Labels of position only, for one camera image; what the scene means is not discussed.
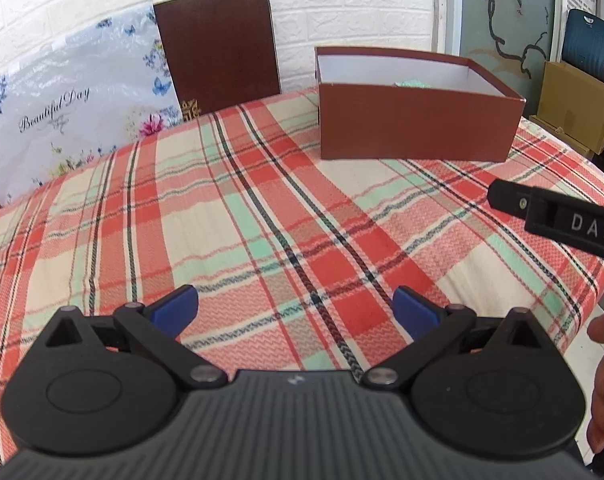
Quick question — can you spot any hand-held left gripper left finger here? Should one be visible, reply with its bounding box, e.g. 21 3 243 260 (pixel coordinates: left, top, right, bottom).
44 285 227 394

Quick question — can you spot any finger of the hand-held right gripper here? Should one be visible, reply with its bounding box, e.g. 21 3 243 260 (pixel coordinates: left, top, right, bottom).
487 177 534 222

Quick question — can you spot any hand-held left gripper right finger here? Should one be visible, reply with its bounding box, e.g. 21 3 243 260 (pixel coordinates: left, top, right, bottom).
362 285 544 394

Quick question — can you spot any brown cardboard storage box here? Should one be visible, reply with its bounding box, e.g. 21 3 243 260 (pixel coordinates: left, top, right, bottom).
314 46 526 163

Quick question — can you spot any small tan cardboard box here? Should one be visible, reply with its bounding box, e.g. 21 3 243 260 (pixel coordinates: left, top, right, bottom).
528 114 597 159

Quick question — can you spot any red plaid tablecloth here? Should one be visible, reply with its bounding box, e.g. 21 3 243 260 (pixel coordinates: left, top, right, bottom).
0 87 604 466

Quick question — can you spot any large tan cardboard box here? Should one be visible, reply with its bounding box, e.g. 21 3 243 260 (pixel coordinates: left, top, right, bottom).
537 60 604 156

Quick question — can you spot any grey-green painted panel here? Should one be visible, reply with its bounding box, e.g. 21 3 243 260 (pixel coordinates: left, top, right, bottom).
459 0 565 117

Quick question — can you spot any blue plastic chair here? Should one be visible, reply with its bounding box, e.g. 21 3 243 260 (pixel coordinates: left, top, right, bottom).
561 8 604 86

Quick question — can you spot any floral white cushion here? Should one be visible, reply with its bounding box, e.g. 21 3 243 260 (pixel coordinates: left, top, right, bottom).
0 2 183 207

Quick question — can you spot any brown wooden chair back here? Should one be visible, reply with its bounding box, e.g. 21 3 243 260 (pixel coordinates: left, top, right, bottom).
153 0 283 117

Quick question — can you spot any white door frame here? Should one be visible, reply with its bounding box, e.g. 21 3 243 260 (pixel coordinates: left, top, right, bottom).
433 0 464 57

